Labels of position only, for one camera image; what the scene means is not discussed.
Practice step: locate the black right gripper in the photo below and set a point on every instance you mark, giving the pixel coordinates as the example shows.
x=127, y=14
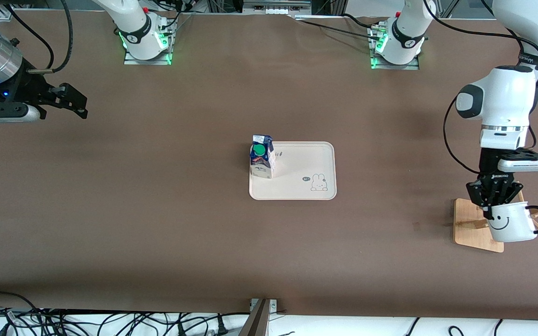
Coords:
x=30, y=88

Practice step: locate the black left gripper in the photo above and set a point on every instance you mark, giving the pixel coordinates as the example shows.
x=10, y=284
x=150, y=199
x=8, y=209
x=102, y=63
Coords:
x=491, y=178

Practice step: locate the white smiley face mug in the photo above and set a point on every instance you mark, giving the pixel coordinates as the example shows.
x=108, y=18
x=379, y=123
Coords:
x=512, y=226

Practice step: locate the blue white milk carton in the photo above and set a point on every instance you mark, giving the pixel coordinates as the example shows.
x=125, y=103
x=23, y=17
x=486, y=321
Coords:
x=262, y=163

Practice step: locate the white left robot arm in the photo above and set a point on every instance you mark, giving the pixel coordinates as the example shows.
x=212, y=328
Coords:
x=502, y=98

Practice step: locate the cream rabbit print tray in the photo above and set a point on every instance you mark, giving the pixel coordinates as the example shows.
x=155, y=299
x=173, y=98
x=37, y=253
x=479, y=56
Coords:
x=297, y=182

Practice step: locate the wooden mug stand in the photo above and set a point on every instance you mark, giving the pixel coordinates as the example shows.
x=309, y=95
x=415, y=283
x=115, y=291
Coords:
x=472, y=233

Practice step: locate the brown table cover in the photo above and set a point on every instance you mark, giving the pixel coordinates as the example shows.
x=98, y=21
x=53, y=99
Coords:
x=203, y=256

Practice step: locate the grey metal box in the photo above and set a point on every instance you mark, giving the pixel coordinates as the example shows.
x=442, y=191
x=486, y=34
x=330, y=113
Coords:
x=276, y=7

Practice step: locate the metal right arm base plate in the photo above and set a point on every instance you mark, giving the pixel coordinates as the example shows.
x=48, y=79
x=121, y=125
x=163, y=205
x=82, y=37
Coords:
x=131, y=61

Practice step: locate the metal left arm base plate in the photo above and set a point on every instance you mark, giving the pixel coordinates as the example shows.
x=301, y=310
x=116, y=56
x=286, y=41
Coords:
x=414, y=66

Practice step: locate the small metal bracket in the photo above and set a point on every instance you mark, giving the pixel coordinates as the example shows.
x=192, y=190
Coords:
x=272, y=305

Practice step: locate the grey metal post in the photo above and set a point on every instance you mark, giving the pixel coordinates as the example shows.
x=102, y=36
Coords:
x=256, y=322

